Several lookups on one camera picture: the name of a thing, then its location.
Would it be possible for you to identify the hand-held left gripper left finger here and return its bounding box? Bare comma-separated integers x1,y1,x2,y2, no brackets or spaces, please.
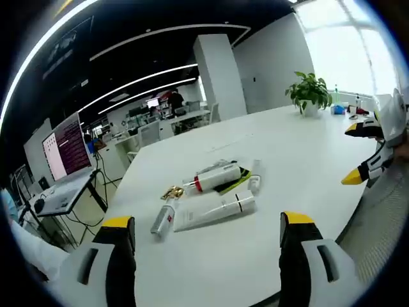
49,216,137,307

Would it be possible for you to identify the gold skincare sachet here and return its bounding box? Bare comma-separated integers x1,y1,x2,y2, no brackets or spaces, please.
160,185,185,201

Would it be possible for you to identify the curved ceiling light strip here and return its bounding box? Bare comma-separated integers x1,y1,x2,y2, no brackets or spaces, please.
0,0,111,135

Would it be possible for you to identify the grey rolling stand desk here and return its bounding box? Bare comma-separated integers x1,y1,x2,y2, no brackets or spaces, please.
30,168,109,221

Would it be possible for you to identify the potted green plant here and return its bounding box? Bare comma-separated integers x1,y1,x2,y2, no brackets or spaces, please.
285,72,333,118

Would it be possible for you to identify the black monitor cable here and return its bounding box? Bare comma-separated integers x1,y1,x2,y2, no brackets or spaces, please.
94,155,122,194

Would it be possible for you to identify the white skincare tube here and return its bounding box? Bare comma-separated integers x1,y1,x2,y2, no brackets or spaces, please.
173,190,258,233

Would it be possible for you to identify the black green skincare sachet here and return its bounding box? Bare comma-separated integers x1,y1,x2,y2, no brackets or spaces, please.
212,166,254,195

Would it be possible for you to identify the dark hanging sign panel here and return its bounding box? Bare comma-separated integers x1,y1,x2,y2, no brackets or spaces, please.
41,19,95,93

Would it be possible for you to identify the long straight ceiling light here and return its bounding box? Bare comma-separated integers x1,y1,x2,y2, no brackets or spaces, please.
78,63,199,113

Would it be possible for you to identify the laptop on stand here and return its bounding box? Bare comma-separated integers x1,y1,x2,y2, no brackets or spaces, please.
42,111,93,182

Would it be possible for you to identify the white pump bottle red collar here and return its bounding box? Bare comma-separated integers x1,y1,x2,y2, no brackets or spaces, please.
182,162,243,194

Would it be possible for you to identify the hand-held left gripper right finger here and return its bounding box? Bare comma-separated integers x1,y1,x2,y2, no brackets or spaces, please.
278,210,357,307

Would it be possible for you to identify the white office desk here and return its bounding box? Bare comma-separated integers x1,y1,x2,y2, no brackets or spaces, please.
158,110,212,137

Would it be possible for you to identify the short straight ceiling light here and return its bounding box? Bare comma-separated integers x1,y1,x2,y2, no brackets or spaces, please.
97,77,197,114

